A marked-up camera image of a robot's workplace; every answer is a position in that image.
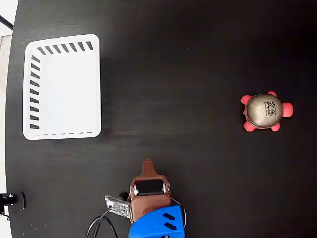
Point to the red turtle toy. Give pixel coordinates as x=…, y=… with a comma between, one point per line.
x=262, y=111

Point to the bare camera circuit board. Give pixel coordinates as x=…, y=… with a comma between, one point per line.
x=119, y=205

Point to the black table clamp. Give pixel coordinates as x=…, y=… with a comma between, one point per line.
x=18, y=200

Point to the black metal rod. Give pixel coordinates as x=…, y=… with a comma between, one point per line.
x=6, y=22

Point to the brown gripper with motor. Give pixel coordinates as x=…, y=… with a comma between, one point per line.
x=150, y=204

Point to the white plastic basket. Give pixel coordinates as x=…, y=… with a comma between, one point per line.
x=69, y=99

